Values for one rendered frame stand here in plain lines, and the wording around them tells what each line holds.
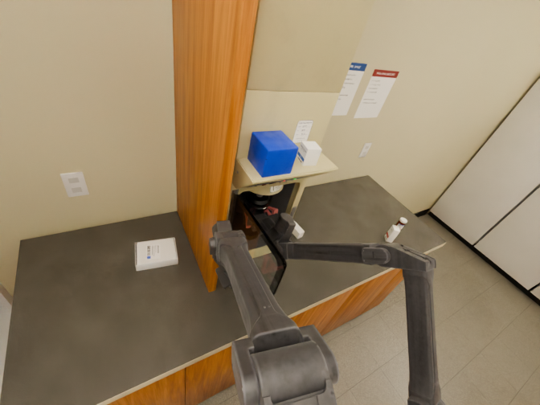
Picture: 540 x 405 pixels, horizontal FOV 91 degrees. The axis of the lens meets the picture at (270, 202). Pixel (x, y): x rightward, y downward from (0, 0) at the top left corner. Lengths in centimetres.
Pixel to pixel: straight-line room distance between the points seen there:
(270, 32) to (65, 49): 63
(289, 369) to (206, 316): 80
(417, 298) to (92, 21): 115
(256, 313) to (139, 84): 91
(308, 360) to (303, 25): 67
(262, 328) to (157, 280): 86
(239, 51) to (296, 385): 53
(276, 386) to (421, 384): 55
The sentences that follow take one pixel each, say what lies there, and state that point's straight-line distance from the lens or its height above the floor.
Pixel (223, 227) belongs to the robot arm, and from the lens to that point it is 72.
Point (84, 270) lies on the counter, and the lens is 127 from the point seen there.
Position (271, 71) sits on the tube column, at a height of 176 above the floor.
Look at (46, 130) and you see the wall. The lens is 118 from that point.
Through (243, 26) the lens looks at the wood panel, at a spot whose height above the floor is 186.
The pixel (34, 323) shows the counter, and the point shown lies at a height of 94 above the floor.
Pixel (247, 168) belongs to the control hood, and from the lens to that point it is 77.
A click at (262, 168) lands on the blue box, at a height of 154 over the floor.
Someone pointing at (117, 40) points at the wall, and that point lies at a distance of 107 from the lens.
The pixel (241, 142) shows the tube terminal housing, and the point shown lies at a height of 156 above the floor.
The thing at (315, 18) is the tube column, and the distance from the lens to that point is 76.
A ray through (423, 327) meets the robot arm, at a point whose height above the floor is 140.
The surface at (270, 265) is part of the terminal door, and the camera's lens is 77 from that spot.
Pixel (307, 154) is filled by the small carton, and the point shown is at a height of 155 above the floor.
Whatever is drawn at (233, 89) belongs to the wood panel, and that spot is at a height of 174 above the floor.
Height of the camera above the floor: 194
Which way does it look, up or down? 40 degrees down
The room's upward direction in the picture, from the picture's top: 16 degrees clockwise
